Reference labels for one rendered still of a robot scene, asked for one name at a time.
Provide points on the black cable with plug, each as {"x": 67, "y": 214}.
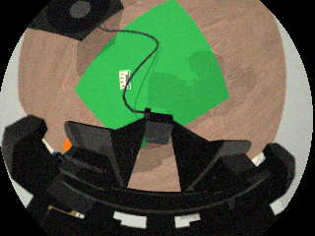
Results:
{"x": 158, "y": 126}

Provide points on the green circuit board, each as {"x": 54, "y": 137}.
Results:
{"x": 182, "y": 78}

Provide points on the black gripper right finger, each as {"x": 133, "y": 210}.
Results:
{"x": 195, "y": 156}

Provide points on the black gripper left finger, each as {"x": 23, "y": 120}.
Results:
{"x": 120, "y": 145}

